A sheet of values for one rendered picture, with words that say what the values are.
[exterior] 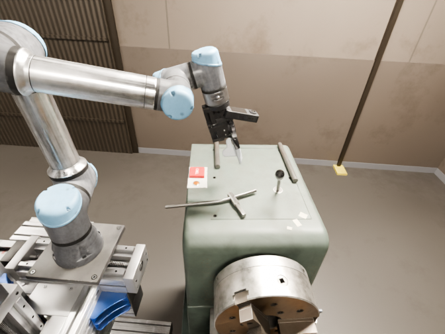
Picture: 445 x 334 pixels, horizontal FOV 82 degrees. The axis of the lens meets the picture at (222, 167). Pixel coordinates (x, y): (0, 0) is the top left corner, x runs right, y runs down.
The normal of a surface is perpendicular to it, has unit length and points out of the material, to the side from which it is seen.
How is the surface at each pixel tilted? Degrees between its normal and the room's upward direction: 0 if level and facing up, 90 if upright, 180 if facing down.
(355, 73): 90
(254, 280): 17
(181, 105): 90
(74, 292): 0
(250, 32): 90
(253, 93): 90
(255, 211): 0
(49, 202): 7
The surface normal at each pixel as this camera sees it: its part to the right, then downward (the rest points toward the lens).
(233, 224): 0.04, -0.80
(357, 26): -0.07, 0.59
